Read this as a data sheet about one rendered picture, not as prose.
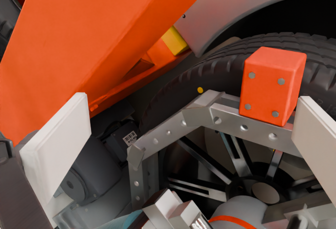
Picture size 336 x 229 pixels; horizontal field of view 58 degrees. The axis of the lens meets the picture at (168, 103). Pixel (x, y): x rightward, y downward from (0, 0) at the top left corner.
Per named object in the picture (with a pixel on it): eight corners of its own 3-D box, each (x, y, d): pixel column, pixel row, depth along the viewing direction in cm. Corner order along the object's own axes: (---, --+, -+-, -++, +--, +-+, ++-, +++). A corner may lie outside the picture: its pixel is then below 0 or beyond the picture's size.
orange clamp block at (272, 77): (296, 106, 49) (308, 52, 44) (283, 129, 43) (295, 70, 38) (253, 96, 52) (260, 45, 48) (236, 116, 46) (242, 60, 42)
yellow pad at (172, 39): (194, 45, 110) (203, 37, 107) (174, 56, 100) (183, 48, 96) (171, 14, 110) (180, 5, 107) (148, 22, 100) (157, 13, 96)
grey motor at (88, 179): (132, 160, 144) (176, 132, 120) (61, 221, 113) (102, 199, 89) (109, 129, 144) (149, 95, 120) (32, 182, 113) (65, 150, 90)
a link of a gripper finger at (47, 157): (46, 208, 14) (30, 207, 14) (92, 134, 20) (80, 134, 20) (35, 150, 12) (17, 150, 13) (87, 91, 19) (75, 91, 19)
